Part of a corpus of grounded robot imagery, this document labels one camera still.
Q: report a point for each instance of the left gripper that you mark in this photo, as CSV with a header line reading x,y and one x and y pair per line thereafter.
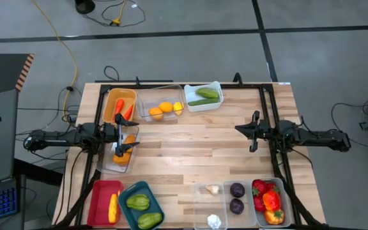
x,y
110,132

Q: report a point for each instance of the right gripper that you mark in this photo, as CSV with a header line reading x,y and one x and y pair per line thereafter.
x,y
262,131

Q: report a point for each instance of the brown bread loaf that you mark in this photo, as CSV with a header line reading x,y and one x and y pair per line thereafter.
x,y
130,139

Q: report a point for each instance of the orange citrus fruit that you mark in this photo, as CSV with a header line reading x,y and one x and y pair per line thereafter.
x,y
156,113

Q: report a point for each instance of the red strawberry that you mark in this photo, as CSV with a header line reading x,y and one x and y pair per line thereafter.
x,y
259,187

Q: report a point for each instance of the red tomato green calyx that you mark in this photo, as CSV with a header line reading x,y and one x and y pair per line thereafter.
x,y
272,185

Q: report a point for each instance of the dark purple round fruit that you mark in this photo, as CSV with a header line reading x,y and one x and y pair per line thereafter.
x,y
237,190
236,206

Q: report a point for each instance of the dark green cucumber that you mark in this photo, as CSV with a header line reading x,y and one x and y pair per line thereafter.
x,y
203,102

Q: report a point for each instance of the yellow lemon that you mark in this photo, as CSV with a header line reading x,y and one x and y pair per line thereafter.
x,y
178,108

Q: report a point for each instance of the light green zucchini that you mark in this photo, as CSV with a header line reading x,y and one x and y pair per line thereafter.
x,y
207,93

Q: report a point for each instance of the small beige garlic bulb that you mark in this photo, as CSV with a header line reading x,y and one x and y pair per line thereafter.
x,y
213,189

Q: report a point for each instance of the red round fruit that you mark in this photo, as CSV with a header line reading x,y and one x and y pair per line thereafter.
x,y
258,204

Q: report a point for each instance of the yellow corn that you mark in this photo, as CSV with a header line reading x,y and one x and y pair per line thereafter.
x,y
113,209

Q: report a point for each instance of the white garlic bulb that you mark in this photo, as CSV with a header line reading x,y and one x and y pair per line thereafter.
x,y
214,221

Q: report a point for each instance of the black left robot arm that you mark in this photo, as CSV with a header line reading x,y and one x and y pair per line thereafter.
x,y
59,137

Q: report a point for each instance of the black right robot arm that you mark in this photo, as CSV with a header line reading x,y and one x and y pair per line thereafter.
x,y
311,137

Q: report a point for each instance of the clear plastic bin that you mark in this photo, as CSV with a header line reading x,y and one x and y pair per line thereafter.
x,y
107,159
249,204
171,92
203,204

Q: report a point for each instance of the orange plastic basket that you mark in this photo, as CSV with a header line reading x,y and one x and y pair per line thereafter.
x,y
109,96

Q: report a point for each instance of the red plastic basket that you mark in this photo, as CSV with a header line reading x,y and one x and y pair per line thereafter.
x,y
101,201

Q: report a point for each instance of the white plastic basket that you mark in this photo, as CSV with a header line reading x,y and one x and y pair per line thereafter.
x,y
192,92

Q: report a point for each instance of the grey plastic bin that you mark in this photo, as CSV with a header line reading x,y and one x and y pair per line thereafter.
x,y
287,204

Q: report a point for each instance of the teal plastic basket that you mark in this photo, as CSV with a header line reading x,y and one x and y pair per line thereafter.
x,y
129,217

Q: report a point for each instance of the black stand base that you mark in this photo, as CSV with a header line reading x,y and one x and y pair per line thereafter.
x,y
85,5

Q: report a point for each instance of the black striped floor mat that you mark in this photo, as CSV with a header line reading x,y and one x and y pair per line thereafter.
x,y
2,73

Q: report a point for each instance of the black metal table frame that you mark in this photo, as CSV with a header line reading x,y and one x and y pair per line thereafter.
x,y
241,85

